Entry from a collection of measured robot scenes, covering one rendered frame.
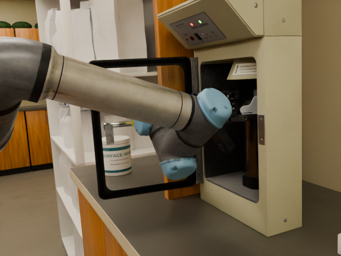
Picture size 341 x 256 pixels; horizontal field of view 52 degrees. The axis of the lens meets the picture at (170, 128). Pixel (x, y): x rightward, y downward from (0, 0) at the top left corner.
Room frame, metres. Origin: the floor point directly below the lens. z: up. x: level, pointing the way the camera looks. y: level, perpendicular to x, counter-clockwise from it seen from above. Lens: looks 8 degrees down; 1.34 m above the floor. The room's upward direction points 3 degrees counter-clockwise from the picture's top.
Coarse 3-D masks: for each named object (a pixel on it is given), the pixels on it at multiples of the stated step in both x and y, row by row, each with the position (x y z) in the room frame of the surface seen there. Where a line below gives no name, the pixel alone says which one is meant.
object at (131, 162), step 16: (160, 80) 1.04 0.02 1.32; (176, 80) 1.05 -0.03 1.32; (128, 128) 1.01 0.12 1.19; (112, 144) 0.99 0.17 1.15; (128, 144) 1.01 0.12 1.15; (144, 144) 1.02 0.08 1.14; (112, 160) 0.99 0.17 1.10; (128, 160) 1.00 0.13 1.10; (144, 160) 1.02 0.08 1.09; (96, 176) 0.98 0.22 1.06; (112, 176) 0.99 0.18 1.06; (128, 176) 1.00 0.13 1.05; (144, 176) 1.02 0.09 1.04; (160, 176) 1.03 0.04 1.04
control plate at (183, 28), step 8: (192, 16) 0.89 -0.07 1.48; (200, 16) 0.87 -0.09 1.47; (208, 16) 0.85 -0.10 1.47; (176, 24) 0.99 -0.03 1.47; (184, 24) 0.95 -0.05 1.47; (200, 24) 0.90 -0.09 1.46; (208, 24) 0.87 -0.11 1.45; (176, 32) 1.02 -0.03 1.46; (184, 32) 0.99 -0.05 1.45; (192, 32) 0.96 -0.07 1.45; (200, 32) 0.93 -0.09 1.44; (208, 32) 0.90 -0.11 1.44; (216, 32) 0.88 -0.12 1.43; (184, 40) 1.03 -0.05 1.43; (200, 40) 0.96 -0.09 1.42; (208, 40) 0.94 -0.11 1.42; (216, 40) 0.91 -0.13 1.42
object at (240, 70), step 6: (234, 60) 0.96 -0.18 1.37; (240, 60) 0.93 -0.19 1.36; (246, 60) 0.91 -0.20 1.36; (252, 60) 0.90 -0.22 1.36; (234, 66) 0.94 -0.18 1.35; (240, 66) 0.92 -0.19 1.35; (246, 66) 0.91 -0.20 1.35; (252, 66) 0.90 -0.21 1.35; (234, 72) 0.93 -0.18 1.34; (240, 72) 0.91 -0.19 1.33; (246, 72) 0.90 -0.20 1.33; (252, 72) 0.89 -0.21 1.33; (228, 78) 0.95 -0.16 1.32; (234, 78) 0.92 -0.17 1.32; (240, 78) 0.90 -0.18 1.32; (246, 78) 0.89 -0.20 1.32; (252, 78) 0.88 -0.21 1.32
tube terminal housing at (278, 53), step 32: (288, 0) 0.82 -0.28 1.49; (288, 32) 0.82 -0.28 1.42; (256, 64) 0.82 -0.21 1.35; (288, 64) 0.82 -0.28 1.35; (288, 96) 0.82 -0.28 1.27; (288, 128) 0.82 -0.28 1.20; (288, 160) 0.82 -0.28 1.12; (224, 192) 0.96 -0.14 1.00; (288, 192) 0.82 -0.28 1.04; (256, 224) 0.83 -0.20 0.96; (288, 224) 0.82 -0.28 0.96
